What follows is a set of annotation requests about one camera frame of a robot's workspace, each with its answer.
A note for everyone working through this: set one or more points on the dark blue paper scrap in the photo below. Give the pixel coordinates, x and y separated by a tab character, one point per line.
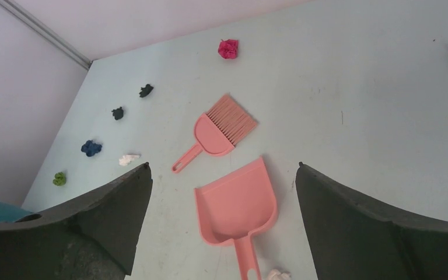
90	148

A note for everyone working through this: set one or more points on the black paper scrap far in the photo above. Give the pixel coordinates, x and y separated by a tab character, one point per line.
145	90

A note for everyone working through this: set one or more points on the white paper scrap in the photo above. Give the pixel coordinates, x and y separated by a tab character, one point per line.
276	274
125	160

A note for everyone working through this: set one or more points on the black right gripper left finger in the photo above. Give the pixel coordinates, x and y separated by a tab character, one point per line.
92	236

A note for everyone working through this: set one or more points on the aluminium corner post left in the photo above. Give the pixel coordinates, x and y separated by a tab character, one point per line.
45	32

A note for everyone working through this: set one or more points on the magenta paper scrap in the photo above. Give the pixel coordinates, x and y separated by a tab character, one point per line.
228	49

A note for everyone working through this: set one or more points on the black paper scrap near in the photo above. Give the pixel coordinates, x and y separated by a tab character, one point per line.
118	113

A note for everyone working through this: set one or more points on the green paper scrap left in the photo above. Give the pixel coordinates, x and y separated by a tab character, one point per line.
59	179

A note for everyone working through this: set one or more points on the black paper scrap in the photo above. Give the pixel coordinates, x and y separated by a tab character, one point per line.
145	90
118	113

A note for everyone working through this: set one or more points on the pink dustpan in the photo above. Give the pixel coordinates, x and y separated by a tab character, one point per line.
234	209

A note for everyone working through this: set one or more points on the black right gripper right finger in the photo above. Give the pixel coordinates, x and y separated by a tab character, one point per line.
354	236

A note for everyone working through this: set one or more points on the pink hand brush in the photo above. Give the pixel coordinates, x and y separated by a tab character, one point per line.
218	131

